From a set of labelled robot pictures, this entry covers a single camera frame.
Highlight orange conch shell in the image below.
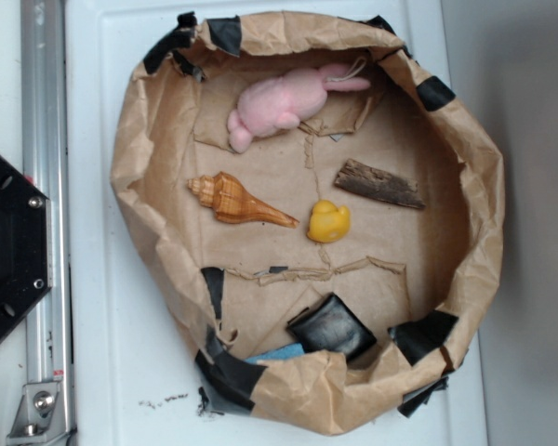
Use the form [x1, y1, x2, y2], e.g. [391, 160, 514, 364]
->
[187, 172, 299, 229]

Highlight aluminium extrusion rail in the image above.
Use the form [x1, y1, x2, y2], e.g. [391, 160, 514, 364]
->
[20, 1, 73, 385]

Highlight brown paper bag bin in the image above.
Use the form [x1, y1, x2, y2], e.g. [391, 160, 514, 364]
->
[111, 11, 504, 435]

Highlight metal corner bracket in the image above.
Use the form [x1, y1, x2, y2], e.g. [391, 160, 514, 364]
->
[6, 382, 69, 445]

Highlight pink plush bunny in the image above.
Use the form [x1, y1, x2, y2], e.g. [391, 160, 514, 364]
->
[227, 63, 371, 153]

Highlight black leather wallet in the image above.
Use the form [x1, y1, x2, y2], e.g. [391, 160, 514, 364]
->
[286, 293, 378, 361]

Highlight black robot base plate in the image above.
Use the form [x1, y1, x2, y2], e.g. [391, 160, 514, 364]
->
[0, 155, 51, 344]

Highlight blue sponge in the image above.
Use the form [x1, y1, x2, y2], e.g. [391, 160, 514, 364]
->
[245, 343, 305, 364]

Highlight brown bark wood piece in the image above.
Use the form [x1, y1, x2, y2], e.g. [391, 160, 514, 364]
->
[334, 159, 426, 209]

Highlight yellow rubber duck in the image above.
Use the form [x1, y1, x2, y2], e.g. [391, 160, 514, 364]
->
[307, 200, 351, 243]

